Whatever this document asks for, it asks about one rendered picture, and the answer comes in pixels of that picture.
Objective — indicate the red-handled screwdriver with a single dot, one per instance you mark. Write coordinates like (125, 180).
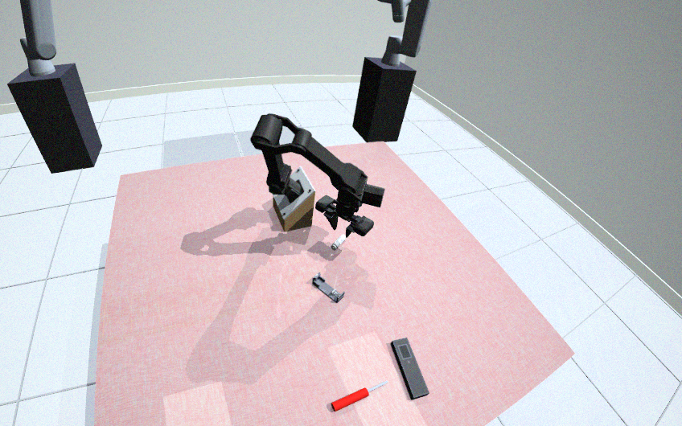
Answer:
(354, 397)

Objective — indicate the white cylindrical battery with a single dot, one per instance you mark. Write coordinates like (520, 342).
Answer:
(338, 242)

